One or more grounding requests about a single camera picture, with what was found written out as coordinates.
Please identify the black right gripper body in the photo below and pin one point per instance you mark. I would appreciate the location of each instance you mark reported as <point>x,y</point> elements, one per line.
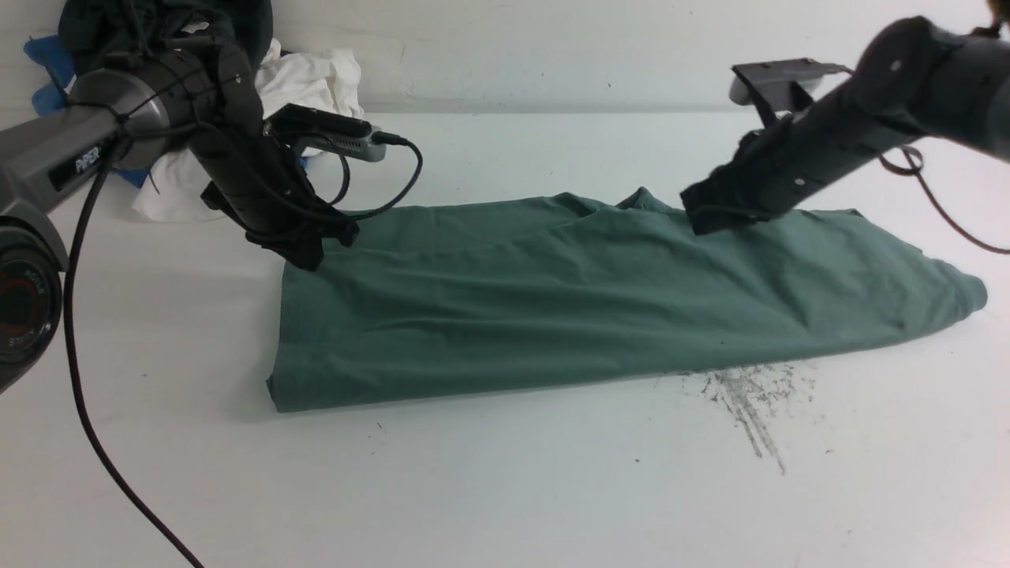
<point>751,188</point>

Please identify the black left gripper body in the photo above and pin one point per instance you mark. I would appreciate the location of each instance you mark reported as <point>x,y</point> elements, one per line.
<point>286,220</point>

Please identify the green long sleeve shirt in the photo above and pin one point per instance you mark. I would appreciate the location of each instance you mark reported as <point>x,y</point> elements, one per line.
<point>564,290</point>

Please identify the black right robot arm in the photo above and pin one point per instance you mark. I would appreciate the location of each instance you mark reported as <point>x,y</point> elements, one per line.
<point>914,80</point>

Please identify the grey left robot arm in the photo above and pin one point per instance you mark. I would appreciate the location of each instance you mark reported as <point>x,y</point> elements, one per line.
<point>194,93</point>

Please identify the white crumpled shirt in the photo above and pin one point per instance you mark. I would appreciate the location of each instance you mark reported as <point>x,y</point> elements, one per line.
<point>327,81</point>

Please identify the dark green crumpled garment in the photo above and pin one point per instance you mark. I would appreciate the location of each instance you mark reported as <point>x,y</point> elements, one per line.
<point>89,30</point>

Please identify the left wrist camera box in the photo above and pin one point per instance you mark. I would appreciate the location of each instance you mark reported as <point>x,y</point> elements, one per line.
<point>325,131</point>

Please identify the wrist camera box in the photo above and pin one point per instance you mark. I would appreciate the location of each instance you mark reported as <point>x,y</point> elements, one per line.
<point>783,86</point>
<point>325,131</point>

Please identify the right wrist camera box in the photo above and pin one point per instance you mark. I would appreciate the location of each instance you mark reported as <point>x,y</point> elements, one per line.
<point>783,86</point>

